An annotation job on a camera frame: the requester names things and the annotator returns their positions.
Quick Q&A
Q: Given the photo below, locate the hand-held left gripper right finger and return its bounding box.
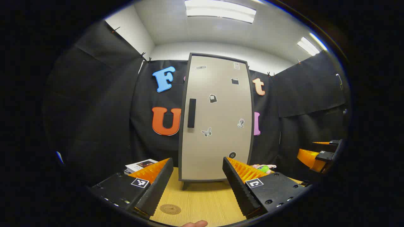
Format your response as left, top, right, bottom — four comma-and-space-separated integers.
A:
223, 157, 308, 219

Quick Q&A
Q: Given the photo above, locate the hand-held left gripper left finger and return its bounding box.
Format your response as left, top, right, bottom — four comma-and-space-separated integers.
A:
89, 158, 174, 218

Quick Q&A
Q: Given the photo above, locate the round brown coaster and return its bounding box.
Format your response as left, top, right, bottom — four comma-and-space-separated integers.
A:
160, 204, 182, 215

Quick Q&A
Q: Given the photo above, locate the grey cabinet door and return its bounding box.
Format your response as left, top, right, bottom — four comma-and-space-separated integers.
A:
181, 55, 253, 181

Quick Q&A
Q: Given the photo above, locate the black cabinet door handle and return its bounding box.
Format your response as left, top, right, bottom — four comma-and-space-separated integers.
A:
187, 98, 197, 128

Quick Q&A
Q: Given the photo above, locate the green and pink plush toy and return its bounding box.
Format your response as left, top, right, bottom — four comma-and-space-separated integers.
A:
252, 164, 277, 174

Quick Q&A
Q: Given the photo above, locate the small ceiling light panel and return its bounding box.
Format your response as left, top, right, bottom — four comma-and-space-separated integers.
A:
297, 33, 329, 56

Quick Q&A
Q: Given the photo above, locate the black backdrop cloth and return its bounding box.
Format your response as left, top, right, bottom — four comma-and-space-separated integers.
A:
43, 20, 349, 186

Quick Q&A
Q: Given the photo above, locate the large ceiling light panel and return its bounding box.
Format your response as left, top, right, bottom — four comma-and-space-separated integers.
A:
185, 0, 257, 24

